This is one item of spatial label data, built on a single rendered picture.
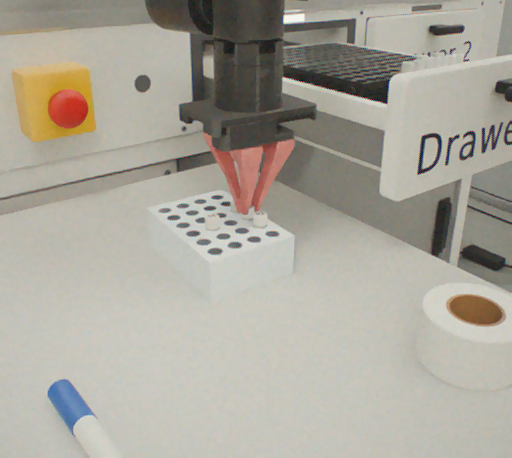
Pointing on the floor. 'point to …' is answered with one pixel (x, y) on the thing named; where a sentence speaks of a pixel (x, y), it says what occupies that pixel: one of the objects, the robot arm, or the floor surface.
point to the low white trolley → (227, 339)
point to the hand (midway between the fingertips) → (247, 203)
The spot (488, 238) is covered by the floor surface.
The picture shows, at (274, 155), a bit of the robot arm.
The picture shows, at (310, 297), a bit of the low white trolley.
